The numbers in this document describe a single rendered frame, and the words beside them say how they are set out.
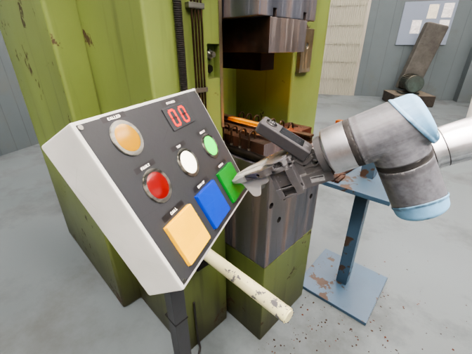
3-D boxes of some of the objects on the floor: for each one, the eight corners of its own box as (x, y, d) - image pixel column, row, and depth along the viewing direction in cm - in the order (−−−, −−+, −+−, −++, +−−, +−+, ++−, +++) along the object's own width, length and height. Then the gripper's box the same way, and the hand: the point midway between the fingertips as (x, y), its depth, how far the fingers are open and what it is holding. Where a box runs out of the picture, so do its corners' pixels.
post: (200, 422, 102) (168, 159, 54) (191, 432, 99) (150, 165, 52) (193, 413, 104) (158, 154, 57) (185, 422, 102) (140, 160, 54)
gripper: (336, 185, 48) (239, 215, 59) (336, 166, 56) (251, 195, 66) (317, 143, 46) (220, 181, 57) (320, 130, 54) (234, 166, 64)
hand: (236, 177), depth 60 cm, fingers closed
